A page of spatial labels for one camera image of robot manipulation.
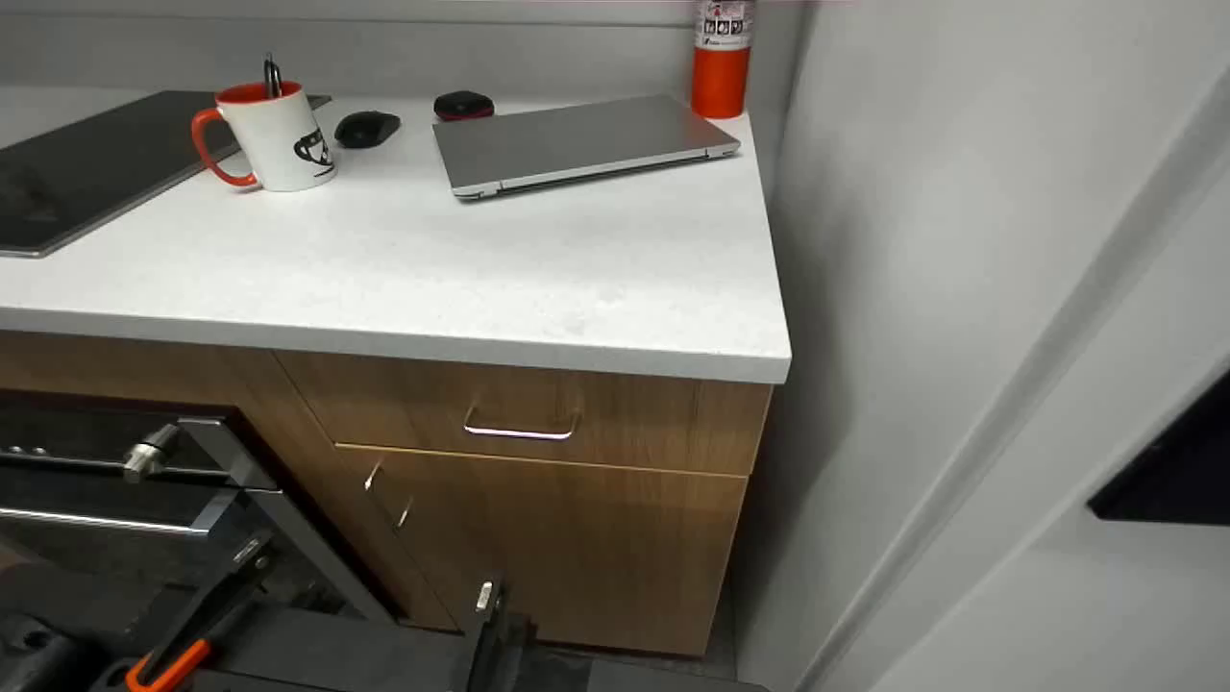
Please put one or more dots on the silver closed laptop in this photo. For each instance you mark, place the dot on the silver closed laptop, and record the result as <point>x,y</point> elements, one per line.
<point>579,141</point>

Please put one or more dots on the wooden cabinet door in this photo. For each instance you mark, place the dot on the wooden cabinet door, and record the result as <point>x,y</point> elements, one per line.
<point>564,551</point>

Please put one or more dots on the wooden cabinet drawer front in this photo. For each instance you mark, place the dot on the wooden cabinet drawer front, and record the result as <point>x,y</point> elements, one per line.
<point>541,413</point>

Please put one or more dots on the black wall panel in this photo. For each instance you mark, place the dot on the black wall panel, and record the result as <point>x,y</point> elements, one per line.
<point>1174,474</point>

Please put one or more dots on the black clamp with silver knob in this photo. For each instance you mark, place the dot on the black clamp with silver knob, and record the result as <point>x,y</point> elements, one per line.
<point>492,639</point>

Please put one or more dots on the black computer mouse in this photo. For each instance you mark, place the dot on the black computer mouse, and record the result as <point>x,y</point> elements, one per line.
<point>365,129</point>

